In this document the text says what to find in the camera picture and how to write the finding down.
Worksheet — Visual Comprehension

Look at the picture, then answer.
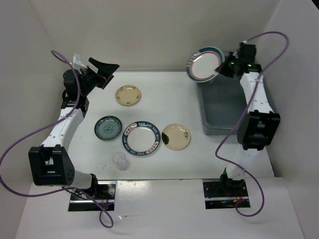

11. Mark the green red ring plate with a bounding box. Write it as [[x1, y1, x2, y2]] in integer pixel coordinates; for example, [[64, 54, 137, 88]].
[[186, 46, 225, 83]]

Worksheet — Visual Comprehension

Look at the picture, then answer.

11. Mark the blue floral green dish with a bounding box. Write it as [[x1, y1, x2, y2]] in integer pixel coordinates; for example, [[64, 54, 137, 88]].
[[94, 116, 123, 141]]

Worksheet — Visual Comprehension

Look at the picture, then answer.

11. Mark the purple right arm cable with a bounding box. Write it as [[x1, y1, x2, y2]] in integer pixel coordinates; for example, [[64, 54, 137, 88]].
[[215, 31, 289, 217]]

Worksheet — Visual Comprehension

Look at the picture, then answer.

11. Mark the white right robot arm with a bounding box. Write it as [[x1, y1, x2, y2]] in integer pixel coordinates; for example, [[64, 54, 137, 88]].
[[218, 42, 281, 197]]

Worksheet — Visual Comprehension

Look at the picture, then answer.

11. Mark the beige dish with flowers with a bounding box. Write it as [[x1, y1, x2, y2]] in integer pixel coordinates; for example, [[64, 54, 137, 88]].
[[115, 85, 142, 106]]

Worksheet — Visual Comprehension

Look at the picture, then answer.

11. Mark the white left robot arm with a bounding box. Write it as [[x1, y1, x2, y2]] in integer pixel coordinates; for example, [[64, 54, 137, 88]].
[[28, 55, 119, 199]]

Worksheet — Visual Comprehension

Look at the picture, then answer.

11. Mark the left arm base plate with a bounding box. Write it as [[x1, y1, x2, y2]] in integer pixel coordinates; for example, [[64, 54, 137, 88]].
[[67, 181, 117, 212]]

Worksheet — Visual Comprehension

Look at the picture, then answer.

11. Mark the beige dish with dark spot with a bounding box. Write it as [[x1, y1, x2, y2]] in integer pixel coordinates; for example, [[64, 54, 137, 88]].
[[161, 123, 191, 150]]

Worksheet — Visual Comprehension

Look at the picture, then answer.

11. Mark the grey plastic bin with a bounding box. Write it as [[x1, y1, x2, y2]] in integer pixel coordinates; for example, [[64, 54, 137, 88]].
[[197, 72, 281, 136]]

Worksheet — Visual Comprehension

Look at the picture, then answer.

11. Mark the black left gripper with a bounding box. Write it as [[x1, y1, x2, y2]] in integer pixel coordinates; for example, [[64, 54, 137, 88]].
[[80, 58, 120, 97]]

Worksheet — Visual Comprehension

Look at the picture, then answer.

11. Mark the clear plastic cup on table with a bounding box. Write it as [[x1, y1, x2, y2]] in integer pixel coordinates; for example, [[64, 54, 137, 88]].
[[113, 152, 129, 171]]

